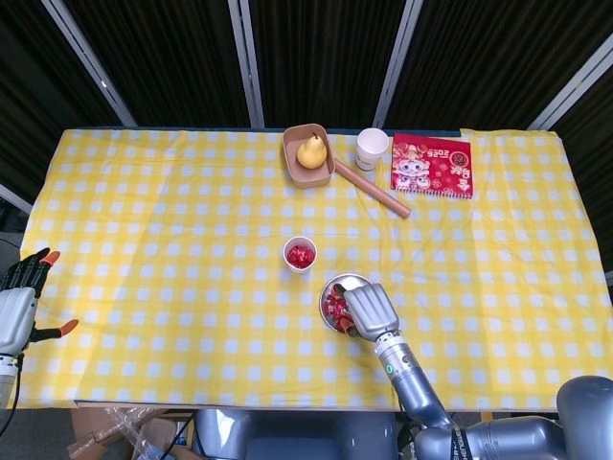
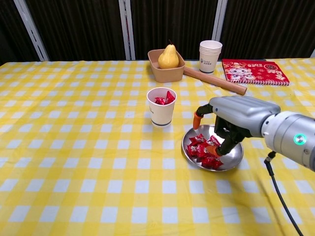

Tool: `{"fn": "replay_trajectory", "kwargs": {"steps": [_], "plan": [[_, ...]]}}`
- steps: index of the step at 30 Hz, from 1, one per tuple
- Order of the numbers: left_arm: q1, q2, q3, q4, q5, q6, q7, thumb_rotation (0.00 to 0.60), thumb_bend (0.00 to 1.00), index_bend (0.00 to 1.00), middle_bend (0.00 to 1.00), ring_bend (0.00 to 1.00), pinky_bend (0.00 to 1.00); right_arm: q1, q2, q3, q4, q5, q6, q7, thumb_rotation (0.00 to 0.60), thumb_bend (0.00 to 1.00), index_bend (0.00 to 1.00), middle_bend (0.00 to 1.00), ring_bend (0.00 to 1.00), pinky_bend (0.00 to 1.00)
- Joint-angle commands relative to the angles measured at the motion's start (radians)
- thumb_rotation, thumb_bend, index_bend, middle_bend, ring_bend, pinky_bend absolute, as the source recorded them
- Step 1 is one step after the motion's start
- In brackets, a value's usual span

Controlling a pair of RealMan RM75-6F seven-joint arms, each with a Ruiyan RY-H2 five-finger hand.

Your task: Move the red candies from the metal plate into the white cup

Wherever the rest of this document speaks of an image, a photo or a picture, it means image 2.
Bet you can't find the yellow pear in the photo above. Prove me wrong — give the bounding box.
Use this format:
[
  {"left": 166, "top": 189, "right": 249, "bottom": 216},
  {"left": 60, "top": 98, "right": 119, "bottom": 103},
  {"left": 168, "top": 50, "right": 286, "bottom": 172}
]
[{"left": 157, "top": 39, "right": 180, "bottom": 69}]

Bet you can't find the single white paper cup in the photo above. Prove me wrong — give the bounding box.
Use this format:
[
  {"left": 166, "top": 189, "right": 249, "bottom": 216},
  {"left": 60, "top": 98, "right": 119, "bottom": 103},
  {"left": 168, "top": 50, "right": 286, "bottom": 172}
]
[{"left": 147, "top": 86, "right": 178, "bottom": 128}]

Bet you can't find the round silver metal plate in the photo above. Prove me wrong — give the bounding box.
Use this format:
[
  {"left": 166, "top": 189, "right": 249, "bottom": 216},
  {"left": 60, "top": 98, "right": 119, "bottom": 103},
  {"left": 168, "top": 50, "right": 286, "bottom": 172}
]
[{"left": 181, "top": 124, "right": 244, "bottom": 172}]

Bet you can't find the black ribbed partition panel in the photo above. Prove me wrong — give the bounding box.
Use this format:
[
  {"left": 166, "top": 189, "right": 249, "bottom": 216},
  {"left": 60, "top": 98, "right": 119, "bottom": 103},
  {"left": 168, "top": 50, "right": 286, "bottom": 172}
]
[
  {"left": 220, "top": 0, "right": 315, "bottom": 59},
  {"left": 0, "top": 0, "right": 41, "bottom": 66},
  {"left": 24, "top": 0, "right": 126, "bottom": 61},
  {"left": 131, "top": 0, "right": 219, "bottom": 61}
]

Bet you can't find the tan square bowl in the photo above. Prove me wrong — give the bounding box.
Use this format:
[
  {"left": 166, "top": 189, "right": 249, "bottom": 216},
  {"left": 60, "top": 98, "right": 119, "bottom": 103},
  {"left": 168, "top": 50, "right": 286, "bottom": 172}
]
[{"left": 147, "top": 49, "right": 186, "bottom": 83}]

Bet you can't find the stack of white paper cups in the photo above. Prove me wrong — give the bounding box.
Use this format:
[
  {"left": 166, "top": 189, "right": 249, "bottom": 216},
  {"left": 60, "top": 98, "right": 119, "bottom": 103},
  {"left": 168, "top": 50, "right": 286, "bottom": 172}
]
[{"left": 198, "top": 40, "right": 223, "bottom": 74}]

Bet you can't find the red spiral calendar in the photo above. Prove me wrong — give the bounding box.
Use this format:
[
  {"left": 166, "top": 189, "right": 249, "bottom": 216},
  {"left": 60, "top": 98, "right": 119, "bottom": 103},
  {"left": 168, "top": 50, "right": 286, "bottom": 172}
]
[{"left": 221, "top": 58, "right": 290, "bottom": 87}]

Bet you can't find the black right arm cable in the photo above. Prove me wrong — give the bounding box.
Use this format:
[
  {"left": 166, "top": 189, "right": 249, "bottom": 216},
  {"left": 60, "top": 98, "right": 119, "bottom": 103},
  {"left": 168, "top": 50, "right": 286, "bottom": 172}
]
[{"left": 263, "top": 151, "right": 305, "bottom": 236}]

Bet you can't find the yellow white checked tablecloth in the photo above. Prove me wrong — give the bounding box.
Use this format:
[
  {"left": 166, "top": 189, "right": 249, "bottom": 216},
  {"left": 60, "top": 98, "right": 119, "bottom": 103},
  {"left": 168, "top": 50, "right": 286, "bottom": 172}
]
[{"left": 0, "top": 58, "right": 315, "bottom": 236}]

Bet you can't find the wooden rolling pin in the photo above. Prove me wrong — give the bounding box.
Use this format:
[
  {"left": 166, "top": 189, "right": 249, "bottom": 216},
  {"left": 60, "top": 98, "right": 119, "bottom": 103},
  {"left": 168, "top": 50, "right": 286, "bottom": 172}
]
[{"left": 183, "top": 66, "right": 248, "bottom": 96}]

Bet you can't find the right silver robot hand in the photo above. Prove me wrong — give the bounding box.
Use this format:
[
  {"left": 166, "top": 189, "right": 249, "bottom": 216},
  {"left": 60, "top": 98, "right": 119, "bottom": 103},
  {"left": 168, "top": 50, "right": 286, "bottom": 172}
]
[{"left": 193, "top": 95, "right": 282, "bottom": 157}]

